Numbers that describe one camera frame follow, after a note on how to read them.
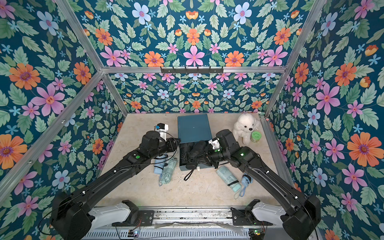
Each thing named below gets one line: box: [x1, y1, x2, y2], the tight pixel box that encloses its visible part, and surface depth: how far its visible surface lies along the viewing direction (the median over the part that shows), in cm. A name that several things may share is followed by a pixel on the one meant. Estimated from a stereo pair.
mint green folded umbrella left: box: [161, 157, 177, 184], surface depth 87 cm
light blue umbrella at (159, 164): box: [154, 152, 167, 181], surface depth 88 cm
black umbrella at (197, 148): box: [183, 140, 206, 181], surface depth 69 cm
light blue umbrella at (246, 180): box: [239, 173, 254, 197], surface depth 84 cm
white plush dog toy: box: [232, 113, 260, 145], surface depth 93 cm
